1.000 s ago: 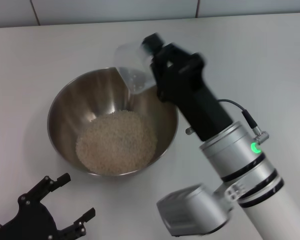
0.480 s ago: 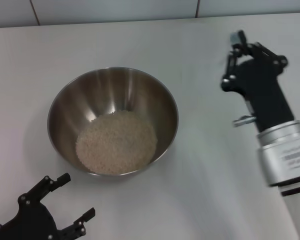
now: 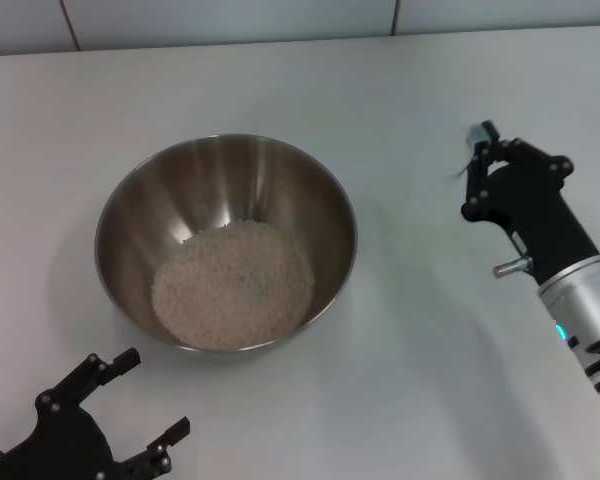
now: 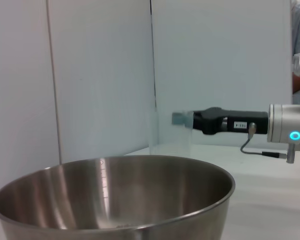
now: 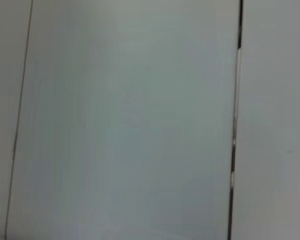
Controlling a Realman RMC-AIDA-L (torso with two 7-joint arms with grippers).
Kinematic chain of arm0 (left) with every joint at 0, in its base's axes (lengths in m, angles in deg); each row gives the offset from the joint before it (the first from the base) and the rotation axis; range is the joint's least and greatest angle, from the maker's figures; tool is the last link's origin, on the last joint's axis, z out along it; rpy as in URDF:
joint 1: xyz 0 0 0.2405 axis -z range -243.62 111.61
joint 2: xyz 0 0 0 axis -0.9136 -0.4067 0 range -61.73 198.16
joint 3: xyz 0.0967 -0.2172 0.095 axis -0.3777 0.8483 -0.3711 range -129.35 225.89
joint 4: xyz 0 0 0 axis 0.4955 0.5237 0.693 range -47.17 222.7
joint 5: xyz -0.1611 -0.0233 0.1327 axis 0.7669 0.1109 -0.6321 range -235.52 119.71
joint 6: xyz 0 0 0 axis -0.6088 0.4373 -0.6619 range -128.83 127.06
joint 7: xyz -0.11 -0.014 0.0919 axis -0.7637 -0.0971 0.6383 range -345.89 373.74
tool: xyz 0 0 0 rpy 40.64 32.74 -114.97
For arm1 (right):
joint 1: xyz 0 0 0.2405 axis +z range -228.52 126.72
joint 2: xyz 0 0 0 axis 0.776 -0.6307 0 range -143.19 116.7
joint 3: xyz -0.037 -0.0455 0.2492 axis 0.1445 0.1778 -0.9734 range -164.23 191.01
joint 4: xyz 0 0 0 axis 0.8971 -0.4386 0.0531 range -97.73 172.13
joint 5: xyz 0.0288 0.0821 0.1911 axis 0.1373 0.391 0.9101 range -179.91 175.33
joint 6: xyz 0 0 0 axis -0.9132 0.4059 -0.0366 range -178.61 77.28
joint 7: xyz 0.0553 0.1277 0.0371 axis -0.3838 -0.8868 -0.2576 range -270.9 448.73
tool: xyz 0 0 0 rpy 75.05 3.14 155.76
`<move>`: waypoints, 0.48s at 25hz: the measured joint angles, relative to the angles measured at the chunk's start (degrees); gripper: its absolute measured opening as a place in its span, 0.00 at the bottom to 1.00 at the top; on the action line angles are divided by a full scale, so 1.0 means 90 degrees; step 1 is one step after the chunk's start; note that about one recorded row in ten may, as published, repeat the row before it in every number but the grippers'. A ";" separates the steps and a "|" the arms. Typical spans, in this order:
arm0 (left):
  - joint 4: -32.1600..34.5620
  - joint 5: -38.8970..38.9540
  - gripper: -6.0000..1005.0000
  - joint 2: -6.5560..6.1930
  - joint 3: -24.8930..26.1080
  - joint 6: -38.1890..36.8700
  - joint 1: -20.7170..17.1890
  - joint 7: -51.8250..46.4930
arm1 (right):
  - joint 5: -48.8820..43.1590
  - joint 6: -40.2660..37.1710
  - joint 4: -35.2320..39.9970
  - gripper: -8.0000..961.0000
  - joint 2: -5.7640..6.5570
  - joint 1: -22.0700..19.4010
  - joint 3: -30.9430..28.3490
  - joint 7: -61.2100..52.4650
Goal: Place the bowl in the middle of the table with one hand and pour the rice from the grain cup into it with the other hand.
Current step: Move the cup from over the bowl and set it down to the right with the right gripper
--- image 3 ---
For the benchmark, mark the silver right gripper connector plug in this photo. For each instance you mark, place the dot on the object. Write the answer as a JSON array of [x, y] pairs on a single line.
[[510, 267]]

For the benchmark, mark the white rice grains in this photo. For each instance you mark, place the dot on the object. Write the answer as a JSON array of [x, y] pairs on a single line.
[[232, 285]]

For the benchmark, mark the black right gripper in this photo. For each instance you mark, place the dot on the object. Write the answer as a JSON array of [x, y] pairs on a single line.
[[535, 210]]

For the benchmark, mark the large stainless steel bowl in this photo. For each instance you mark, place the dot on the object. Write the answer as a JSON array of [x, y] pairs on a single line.
[[145, 210]]

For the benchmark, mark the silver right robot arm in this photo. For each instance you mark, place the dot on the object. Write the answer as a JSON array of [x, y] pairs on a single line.
[[585, 300]]

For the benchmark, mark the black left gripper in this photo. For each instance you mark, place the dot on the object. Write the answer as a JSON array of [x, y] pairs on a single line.
[[60, 450]]

